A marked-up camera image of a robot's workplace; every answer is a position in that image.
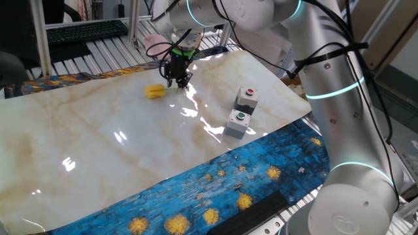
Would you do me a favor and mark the pink fluffy cloth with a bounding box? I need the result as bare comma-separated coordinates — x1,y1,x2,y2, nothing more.
144,34,172,61

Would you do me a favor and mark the glossy marble pattern mat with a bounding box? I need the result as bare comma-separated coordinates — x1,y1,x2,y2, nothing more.
0,50,313,234

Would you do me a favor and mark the yellow sponge brush green handle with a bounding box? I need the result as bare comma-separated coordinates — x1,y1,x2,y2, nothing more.
144,84,180,99

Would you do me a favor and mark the black keyboard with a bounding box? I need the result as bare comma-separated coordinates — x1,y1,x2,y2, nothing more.
45,19,129,46

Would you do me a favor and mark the silver robot mounting plate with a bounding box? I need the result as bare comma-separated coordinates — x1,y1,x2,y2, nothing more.
248,211,295,235

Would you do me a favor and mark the black mouse pad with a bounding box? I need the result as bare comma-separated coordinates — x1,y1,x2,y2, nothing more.
48,41,93,65

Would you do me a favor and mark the black office chair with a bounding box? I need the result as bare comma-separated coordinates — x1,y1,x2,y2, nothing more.
42,0,82,24

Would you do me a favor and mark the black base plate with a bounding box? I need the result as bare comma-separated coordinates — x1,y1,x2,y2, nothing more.
206,190,290,235

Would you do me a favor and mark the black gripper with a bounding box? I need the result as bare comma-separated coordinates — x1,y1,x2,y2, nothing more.
162,52,194,91

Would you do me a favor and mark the aluminium frame post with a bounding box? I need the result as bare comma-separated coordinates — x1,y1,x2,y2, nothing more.
28,0,54,78
127,0,142,49

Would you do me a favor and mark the green wrist adapter ring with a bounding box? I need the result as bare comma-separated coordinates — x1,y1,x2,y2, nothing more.
170,46,197,57

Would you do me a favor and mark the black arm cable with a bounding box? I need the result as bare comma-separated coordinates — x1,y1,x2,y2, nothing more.
145,0,401,213

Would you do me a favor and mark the green push button box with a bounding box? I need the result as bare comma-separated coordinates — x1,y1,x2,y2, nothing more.
223,109,251,140

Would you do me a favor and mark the blue starry night cloth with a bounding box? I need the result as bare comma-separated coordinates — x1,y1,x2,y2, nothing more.
3,45,331,235

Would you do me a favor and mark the large brown cardboard panel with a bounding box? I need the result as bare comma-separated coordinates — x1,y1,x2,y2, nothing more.
341,0,418,72

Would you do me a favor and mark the red push button box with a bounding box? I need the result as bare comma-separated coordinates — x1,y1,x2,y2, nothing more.
233,86,259,116

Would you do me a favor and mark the black monitor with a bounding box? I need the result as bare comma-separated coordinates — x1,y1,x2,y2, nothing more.
0,0,43,71

